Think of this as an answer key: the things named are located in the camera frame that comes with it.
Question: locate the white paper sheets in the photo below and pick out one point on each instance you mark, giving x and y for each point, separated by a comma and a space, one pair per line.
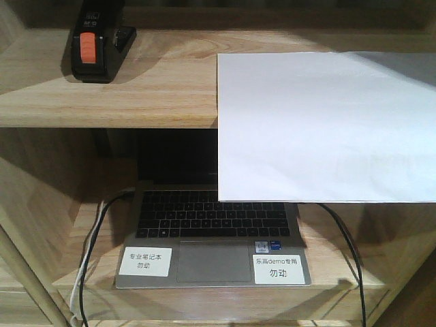
331, 127

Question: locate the wooden shelf unit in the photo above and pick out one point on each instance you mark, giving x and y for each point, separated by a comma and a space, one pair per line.
62, 146

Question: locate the grey laptop with black keyboard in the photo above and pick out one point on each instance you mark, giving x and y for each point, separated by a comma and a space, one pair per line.
176, 206

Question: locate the white label sticker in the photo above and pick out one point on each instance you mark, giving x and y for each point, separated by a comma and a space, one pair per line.
278, 270
146, 261

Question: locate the black stapler with orange button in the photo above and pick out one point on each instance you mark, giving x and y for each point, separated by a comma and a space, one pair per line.
100, 42

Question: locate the right white label sticker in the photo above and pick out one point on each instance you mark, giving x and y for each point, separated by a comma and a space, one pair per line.
278, 270

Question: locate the left white label sticker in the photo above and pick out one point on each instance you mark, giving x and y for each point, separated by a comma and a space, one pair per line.
146, 261

